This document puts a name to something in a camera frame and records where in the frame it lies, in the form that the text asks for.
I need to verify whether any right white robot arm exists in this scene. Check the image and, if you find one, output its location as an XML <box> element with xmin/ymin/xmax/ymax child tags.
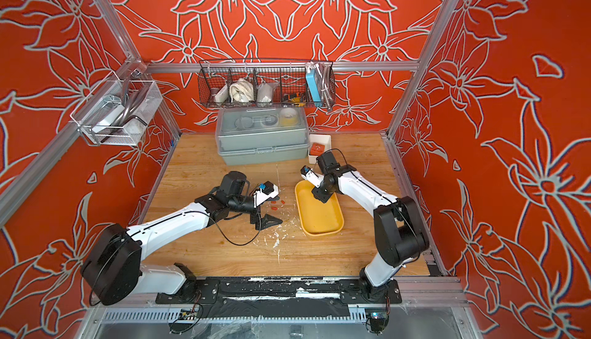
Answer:
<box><xmin>300</xmin><ymin>151</ymin><xmax>430</xmax><ymax>296</ymax></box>

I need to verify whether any grey plastic toolbox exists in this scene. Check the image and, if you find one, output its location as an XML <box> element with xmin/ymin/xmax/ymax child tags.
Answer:
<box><xmin>215</xmin><ymin>108</ymin><xmax>310</xmax><ymax>166</ymax></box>

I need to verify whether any clear acrylic wall box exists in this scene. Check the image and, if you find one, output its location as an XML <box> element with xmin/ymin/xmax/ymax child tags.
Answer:
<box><xmin>70</xmin><ymin>72</ymin><xmax>163</xmax><ymax>147</ymax></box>

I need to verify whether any yellow tape roll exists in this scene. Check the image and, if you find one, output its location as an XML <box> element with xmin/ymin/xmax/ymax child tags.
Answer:
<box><xmin>279</xmin><ymin>108</ymin><xmax>300</xmax><ymax>127</ymax></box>

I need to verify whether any white square plastic bin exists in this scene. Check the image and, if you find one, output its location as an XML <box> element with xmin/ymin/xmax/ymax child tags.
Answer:
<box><xmin>308</xmin><ymin>134</ymin><xmax>332</xmax><ymax>165</ymax></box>

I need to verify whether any white cloth in basket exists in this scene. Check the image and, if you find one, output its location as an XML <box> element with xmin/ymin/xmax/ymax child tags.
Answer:
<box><xmin>229</xmin><ymin>78</ymin><xmax>255</xmax><ymax>103</ymax></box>

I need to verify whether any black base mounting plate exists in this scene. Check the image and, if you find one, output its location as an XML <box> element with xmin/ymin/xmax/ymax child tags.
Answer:
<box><xmin>155</xmin><ymin>277</ymin><xmax>403</xmax><ymax>305</ymax></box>

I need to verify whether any blue box in basket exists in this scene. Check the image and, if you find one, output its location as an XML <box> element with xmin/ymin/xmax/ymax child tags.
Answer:
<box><xmin>306</xmin><ymin>70</ymin><xmax>322</xmax><ymax>107</ymax></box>

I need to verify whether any black wire wall basket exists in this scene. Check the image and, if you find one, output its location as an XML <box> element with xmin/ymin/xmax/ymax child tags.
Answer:
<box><xmin>198</xmin><ymin>58</ymin><xmax>336</xmax><ymax>110</ymax></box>

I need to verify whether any orange plug adapter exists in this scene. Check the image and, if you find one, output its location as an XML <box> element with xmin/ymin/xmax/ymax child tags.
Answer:
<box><xmin>309</xmin><ymin>143</ymin><xmax>326</xmax><ymax>157</ymax></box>

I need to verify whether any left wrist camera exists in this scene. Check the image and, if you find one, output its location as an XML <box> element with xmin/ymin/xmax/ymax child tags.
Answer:
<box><xmin>253</xmin><ymin>181</ymin><xmax>279</xmax><ymax>208</ymax></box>

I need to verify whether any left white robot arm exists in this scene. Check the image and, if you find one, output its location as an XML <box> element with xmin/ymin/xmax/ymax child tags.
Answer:
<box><xmin>81</xmin><ymin>171</ymin><xmax>281</xmax><ymax>306</ymax></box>

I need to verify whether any yellow plastic storage box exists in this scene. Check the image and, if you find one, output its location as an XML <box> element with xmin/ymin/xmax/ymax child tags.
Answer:
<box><xmin>295</xmin><ymin>181</ymin><xmax>344</xmax><ymax>237</ymax></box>

